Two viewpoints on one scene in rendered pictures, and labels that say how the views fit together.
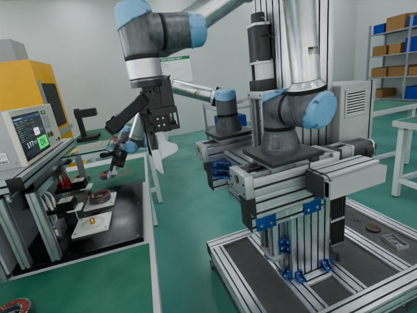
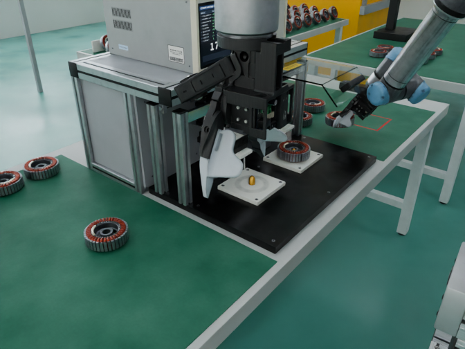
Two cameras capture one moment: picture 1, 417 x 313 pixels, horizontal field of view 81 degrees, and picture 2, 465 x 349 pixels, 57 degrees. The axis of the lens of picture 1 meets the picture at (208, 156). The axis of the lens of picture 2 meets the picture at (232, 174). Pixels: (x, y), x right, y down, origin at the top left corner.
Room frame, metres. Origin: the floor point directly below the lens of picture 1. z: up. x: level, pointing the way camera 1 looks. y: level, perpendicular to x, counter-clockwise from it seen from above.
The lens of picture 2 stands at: (0.24, -0.29, 1.46)
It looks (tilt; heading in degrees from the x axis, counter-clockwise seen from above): 29 degrees down; 51
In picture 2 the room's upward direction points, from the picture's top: straight up
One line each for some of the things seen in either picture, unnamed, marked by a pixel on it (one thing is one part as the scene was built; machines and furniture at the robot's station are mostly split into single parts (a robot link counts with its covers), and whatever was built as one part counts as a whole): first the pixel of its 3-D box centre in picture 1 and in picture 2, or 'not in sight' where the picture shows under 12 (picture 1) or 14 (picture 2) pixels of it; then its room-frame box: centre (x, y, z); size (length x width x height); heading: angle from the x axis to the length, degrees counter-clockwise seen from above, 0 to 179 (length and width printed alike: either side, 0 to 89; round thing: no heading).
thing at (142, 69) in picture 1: (144, 71); (248, 14); (0.59, 0.12, 1.37); 0.08 x 0.08 x 0.05
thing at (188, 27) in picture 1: (178, 32); not in sight; (0.64, 0.03, 1.45); 0.11 x 0.11 x 0.08; 25
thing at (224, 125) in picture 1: (228, 122); not in sight; (1.39, -0.14, 1.09); 0.15 x 0.15 x 0.10
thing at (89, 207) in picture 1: (100, 200); (293, 157); (1.24, 0.62, 0.78); 0.15 x 0.15 x 0.01; 13
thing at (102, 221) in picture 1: (93, 223); (251, 185); (1.00, 0.56, 0.78); 0.15 x 0.15 x 0.01; 13
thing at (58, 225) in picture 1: (57, 228); not in sight; (0.97, 0.71, 0.80); 0.08 x 0.05 x 0.06; 13
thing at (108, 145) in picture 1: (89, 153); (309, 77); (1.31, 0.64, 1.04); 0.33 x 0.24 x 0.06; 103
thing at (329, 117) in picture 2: (108, 174); (340, 119); (1.56, 0.68, 0.82); 0.11 x 0.11 x 0.04
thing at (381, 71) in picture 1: (385, 71); not in sight; (6.31, -4.66, 0.89); 0.42 x 0.40 x 0.21; 11
